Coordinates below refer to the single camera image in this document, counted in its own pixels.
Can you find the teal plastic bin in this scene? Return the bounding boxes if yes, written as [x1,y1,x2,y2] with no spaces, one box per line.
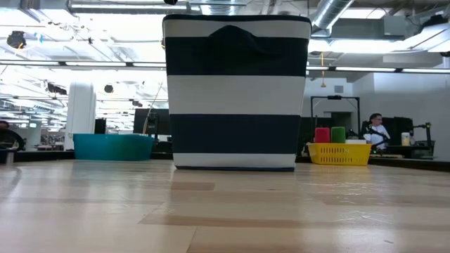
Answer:
[72,133,155,162]

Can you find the black gantry frame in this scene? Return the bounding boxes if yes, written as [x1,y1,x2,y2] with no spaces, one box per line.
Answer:
[310,95,361,141]

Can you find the white column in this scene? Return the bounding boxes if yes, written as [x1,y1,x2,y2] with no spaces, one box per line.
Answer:
[64,81,97,151]

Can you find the silver ventilation duct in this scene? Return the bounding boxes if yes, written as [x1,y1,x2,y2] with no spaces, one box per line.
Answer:
[311,0,354,31]

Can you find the dark display screen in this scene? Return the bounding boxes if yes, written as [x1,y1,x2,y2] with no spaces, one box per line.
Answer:
[133,108,172,136]

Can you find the yellow plastic basket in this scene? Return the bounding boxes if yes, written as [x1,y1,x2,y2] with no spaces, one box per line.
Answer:
[307,142,373,166]

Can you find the person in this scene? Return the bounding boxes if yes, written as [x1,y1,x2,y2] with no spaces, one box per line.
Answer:
[364,112,392,150]

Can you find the black ceiling lamp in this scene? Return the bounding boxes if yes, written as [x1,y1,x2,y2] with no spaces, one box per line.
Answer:
[6,30,27,49]

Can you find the navy white striped fabric bin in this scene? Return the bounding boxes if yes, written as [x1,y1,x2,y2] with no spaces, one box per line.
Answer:
[162,13,312,172]

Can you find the red cup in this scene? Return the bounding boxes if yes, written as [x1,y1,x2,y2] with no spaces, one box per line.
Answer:
[314,126,332,144]

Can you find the black table crossbar rail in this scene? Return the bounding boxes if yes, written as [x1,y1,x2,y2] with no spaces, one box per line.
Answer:
[13,150,450,173]

